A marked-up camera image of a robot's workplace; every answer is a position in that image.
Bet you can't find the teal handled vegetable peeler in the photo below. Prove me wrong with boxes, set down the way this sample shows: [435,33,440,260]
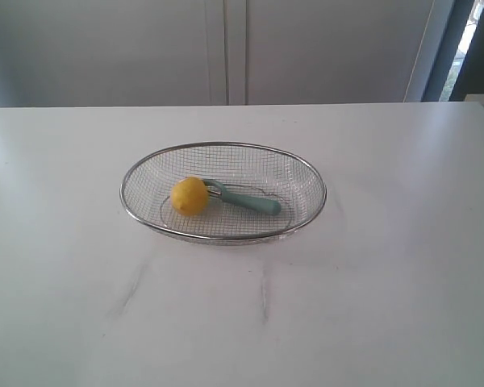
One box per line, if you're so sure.
[202,179,282,216]

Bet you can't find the yellow lemon with sticker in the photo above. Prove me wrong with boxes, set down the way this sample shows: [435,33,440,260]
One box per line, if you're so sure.
[170,177,209,216]

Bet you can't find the oval metal mesh basket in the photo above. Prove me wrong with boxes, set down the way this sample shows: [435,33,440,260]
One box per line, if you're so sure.
[119,141,328,246]

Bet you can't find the window strip at right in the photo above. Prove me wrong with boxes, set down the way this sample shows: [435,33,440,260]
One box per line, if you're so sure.
[439,0,484,102]

